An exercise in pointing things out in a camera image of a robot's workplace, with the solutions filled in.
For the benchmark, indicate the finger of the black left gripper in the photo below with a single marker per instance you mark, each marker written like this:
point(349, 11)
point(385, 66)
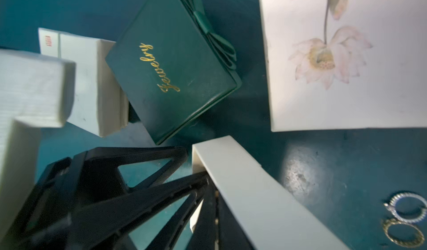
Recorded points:
point(70, 184)
point(95, 223)

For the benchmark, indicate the white lift-off lid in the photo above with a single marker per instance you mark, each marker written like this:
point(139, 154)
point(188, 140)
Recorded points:
point(100, 105)

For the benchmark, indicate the cream flower box base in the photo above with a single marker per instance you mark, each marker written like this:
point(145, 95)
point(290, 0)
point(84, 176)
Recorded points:
point(269, 215)

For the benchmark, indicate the green jewelry box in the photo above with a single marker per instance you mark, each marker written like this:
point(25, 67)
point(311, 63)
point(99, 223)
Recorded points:
point(172, 65)

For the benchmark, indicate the cream flower print box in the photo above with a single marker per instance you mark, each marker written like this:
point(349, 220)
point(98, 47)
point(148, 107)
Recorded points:
point(345, 64)

